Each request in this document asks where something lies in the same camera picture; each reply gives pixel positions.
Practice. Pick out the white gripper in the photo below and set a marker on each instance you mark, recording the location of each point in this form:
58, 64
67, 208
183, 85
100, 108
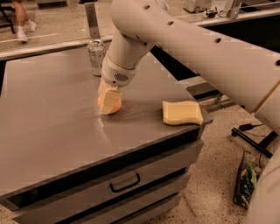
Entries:
115, 73

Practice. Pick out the person legs in background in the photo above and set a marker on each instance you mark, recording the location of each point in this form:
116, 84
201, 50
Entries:
22, 19

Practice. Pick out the orange fruit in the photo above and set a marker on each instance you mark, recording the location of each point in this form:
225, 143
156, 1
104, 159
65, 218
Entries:
109, 103

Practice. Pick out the black office chair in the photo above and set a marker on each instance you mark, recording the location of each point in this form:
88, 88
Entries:
8, 21

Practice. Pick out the basket of groceries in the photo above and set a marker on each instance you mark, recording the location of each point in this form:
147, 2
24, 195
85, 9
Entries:
248, 173

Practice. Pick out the white soda can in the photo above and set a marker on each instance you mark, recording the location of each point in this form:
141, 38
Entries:
96, 51

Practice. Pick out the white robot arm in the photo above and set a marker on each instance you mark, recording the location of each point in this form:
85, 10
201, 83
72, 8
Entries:
248, 74

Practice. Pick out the black drawer handle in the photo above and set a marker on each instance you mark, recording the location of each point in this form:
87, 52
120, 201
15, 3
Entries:
124, 182

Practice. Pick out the grey cabinet with drawers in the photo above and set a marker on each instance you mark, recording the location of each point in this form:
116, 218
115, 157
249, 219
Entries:
58, 153

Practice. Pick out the yellow sponge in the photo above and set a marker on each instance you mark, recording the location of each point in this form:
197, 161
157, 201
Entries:
181, 112

